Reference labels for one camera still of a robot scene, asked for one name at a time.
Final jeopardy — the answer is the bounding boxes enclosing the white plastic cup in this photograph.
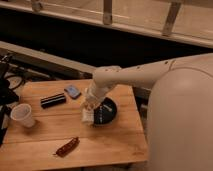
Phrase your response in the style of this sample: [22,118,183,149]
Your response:
[11,103,36,128]

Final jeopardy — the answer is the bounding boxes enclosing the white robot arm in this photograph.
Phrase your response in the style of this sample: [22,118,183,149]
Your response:
[82,53,213,171]

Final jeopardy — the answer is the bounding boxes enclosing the wooden table board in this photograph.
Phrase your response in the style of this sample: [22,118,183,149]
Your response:
[0,81,147,168]

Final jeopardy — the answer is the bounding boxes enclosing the metal railing frame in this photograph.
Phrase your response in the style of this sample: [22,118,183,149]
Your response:
[0,0,213,49]

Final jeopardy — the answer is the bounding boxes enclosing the brown snack bar wrapper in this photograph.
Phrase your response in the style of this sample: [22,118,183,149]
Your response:
[54,137,80,157]

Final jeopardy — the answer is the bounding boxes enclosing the white bottle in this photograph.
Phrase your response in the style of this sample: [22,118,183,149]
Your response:
[82,109,94,125]

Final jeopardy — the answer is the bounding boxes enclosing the black tripod stand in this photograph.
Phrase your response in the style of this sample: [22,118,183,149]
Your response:
[0,55,19,146]

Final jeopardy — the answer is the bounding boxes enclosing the black rectangular box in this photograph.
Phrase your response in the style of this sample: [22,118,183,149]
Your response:
[40,93,66,108]

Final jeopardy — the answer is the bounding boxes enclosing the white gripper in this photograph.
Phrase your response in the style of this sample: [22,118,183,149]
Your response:
[83,88,103,109]

